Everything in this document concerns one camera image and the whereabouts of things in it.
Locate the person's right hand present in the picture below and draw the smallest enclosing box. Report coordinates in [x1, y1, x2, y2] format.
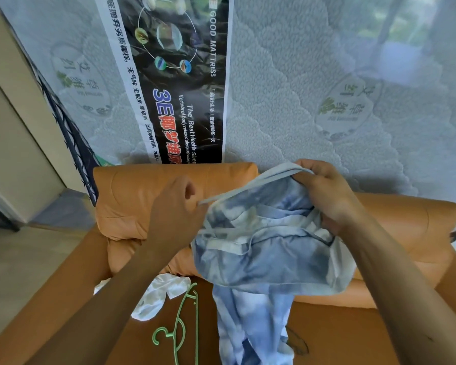
[292, 159, 367, 237]

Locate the person's left hand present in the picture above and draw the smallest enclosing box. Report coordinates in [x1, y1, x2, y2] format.
[146, 175, 210, 260]

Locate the blue tie-dye garment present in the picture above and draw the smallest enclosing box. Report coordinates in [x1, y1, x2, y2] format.
[191, 162, 357, 365]

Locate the person's left forearm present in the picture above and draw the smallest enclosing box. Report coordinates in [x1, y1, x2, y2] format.
[25, 239, 183, 365]

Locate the person's right forearm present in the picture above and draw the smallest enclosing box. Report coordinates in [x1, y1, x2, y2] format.
[336, 209, 456, 365]

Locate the orange leather sofa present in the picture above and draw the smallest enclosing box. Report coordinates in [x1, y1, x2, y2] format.
[0, 162, 456, 365]

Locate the white cloth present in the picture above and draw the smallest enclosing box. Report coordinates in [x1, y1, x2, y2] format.
[94, 273, 192, 322]

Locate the black printed mattress label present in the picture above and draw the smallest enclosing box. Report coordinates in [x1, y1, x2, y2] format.
[94, 0, 235, 165]

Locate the green plastic clothes hanger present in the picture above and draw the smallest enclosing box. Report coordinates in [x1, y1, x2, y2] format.
[152, 283, 200, 365]

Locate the white quilted mattress in plastic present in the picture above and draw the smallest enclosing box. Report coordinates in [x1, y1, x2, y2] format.
[0, 0, 456, 196]

